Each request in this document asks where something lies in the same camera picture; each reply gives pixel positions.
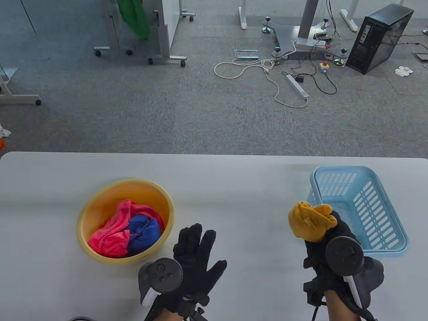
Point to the person's left hand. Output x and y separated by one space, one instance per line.
194 260

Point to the silver floor outlet box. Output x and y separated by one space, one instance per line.
246 54

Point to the black computer tower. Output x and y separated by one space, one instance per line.
384 36

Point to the white paper scrap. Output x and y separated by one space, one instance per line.
5 132

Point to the person's right forearm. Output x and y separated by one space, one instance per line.
337 307

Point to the black power adapter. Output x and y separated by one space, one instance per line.
299 79

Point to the green cloth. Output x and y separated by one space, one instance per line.
133 16

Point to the white rolling board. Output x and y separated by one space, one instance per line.
172 20

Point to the pink square towel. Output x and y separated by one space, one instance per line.
110 240

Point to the grey rolling frame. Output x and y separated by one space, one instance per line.
110 26

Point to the yellow square towel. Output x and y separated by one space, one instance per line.
307 220

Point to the grey metal stand base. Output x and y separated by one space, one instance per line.
287 33

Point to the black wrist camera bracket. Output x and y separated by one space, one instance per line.
195 312
312 294

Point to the person's left forearm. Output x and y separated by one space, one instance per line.
169 316

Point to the yellow plastic basin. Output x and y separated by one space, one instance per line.
110 200

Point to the red emergency stop button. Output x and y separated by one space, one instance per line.
324 67

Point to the grey wheeled table foot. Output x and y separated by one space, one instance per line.
20 98

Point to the blue square towel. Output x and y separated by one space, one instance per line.
147 234

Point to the person's right hand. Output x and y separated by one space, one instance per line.
316 257

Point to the white table leg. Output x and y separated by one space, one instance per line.
243 16
349 20

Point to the white crumpled paper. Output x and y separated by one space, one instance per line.
404 71

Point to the light blue plastic basket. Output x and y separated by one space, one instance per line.
347 187

